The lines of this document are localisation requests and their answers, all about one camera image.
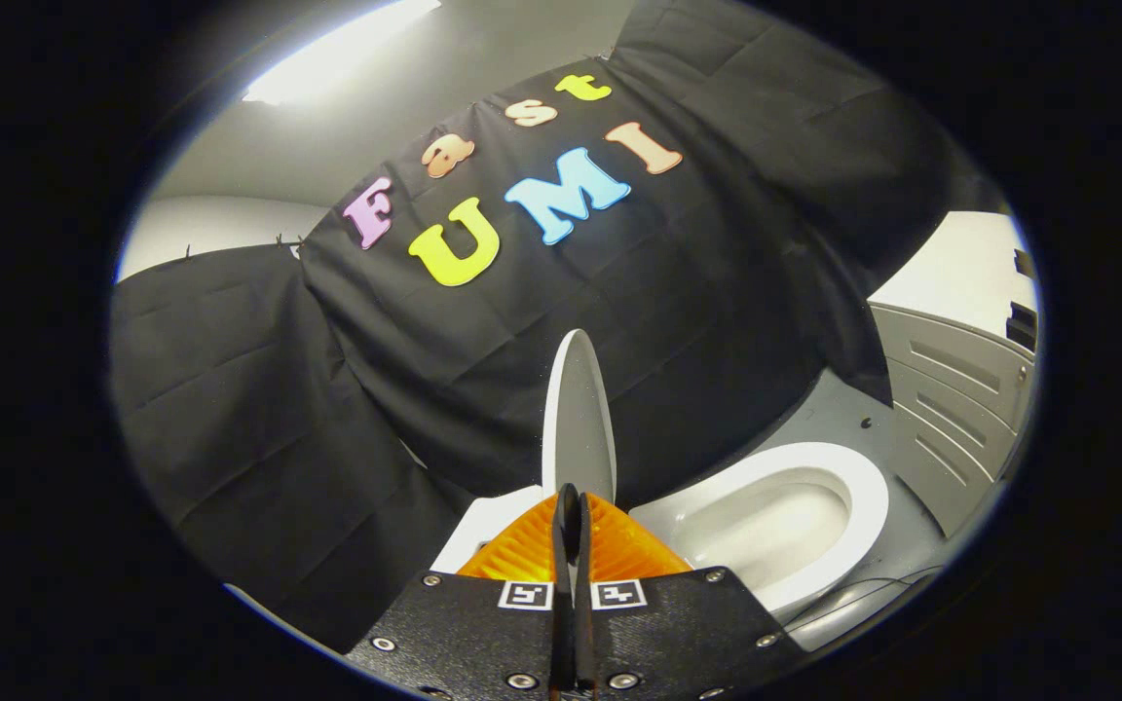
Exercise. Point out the white cabinet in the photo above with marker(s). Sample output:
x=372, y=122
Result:
x=951, y=409

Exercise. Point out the black backdrop cloth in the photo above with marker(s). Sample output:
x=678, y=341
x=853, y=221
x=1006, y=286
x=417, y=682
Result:
x=619, y=292

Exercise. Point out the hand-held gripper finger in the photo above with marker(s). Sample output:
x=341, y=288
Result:
x=583, y=623
x=562, y=604

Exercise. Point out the white toilet lid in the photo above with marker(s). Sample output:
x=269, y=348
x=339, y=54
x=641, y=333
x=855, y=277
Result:
x=576, y=419

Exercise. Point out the large round ceiling light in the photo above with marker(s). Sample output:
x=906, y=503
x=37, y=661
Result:
x=337, y=54

